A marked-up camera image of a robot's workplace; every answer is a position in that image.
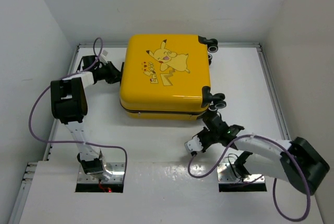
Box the yellow suitcase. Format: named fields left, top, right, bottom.
left=120, top=34, right=226, bottom=120

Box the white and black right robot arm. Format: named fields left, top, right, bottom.
left=185, top=111, right=330, bottom=195

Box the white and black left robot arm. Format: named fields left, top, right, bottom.
left=50, top=50, right=121, bottom=182

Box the white front platform board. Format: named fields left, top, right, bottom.
left=18, top=160, right=324, bottom=224

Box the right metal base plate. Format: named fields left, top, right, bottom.
left=217, top=162, right=265, bottom=184

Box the metal base plate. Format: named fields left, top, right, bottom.
left=217, top=162, right=265, bottom=184
left=77, top=162, right=125, bottom=184

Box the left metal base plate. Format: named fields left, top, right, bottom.
left=77, top=162, right=125, bottom=184

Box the aluminium frame rail left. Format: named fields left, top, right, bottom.
left=7, top=42, right=81, bottom=224

